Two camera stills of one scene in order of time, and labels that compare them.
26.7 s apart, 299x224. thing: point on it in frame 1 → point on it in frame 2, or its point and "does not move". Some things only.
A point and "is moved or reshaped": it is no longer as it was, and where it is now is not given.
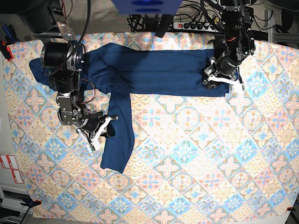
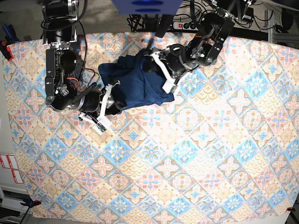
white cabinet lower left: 10,198 does not move
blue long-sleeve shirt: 117,73 is moved or reshaped
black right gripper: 90,124 → 90,102
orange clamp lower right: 290,208 does not move
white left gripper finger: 215,77 → 170,84
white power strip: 194,26 does not move
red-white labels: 8,161 does not move
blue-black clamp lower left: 29,203 does not move
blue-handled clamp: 9,31 does not move
